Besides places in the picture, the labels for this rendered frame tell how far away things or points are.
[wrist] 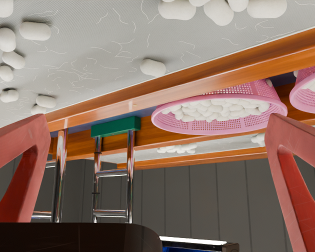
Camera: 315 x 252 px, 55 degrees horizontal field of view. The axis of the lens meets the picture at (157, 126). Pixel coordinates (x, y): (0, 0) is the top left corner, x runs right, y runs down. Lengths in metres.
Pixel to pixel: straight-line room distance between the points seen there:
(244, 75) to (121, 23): 0.18
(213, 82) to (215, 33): 0.09
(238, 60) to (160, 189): 1.94
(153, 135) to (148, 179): 1.48
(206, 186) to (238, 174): 0.24
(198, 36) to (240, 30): 0.05
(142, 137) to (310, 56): 0.61
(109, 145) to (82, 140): 0.14
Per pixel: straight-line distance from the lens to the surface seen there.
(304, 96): 0.61
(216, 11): 0.31
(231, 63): 0.42
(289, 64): 0.43
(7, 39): 0.39
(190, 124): 0.74
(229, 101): 0.61
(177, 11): 0.31
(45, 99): 0.59
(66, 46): 0.42
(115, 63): 0.45
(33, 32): 0.37
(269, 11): 0.32
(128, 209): 0.90
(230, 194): 2.09
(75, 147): 1.16
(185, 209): 2.21
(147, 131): 0.91
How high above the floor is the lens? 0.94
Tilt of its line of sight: 15 degrees down
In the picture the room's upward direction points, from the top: 180 degrees counter-clockwise
